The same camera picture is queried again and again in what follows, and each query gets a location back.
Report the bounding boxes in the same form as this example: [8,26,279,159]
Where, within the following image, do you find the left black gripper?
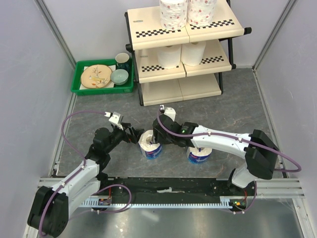
[105,122,144,153]

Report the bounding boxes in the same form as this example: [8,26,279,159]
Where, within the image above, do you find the blue paper towel roll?
[138,130,162,160]
[186,147,212,164]

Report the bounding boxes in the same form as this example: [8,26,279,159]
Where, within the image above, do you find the plain white paper towel roll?
[181,41,206,66]
[157,45,181,69]

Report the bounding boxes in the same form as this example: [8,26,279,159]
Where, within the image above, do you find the floral white paper towel roll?
[187,0,217,26]

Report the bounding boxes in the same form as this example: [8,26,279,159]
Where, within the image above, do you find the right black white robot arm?
[153,115,279,195]

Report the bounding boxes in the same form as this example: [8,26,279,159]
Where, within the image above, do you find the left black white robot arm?
[27,123,144,238]

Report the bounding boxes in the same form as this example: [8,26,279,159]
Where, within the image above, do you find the cream three-tier shelf rack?
[125,0,252,106]

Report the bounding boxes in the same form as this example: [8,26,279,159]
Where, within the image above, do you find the green plastic tray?
[70,58,134,96]

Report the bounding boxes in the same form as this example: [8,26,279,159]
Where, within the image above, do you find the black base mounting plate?
[101,177,255,204]

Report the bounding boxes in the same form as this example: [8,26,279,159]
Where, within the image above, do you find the light green ceramic bowl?
[110,69,129,85]

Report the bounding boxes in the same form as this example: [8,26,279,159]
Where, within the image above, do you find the floral ceramic plate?
[80,64,113,89]

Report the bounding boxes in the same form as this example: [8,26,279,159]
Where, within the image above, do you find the dark green mug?
[115,53,130,71]

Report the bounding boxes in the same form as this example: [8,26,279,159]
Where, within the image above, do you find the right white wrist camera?
[159,105,176,121]

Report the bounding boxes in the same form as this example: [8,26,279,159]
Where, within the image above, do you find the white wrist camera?
[159,105,176,121]
[108,112,123,130]

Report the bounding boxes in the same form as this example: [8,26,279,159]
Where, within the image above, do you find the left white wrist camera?
[108,112,123,130]

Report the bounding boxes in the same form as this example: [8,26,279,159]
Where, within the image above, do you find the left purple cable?
[38,111,132,236]

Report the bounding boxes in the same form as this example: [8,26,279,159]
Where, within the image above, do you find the blue slotted cable duct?
[79,197,247,209]

